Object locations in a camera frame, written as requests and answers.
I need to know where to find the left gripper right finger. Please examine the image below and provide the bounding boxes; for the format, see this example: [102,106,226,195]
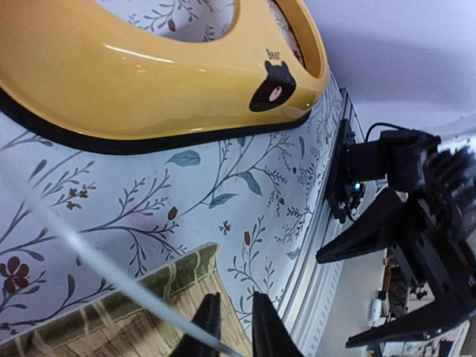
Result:
[252,292,303,357]

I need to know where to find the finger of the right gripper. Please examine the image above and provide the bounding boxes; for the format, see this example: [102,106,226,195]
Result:
[345,300,457,348]

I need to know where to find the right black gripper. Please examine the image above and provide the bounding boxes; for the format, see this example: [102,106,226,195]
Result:
[316,130,475,327]

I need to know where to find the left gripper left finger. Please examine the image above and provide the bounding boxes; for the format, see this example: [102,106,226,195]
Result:
[185,292,221,357]

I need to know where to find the striped green white pet tent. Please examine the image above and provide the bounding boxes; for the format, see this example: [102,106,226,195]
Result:
[1,172,239,356]

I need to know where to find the woven bamboo tray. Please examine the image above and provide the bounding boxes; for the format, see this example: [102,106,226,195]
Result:
[1,243,252,356]

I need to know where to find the yellow double bowl holder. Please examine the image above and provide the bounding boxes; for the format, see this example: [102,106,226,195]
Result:
[1,1,329,155]

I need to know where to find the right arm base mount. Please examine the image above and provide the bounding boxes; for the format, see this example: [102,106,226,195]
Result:
[324,119,366,224]

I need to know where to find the front aluminium rail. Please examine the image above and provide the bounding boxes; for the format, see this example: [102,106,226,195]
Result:
[277,89,367,357]

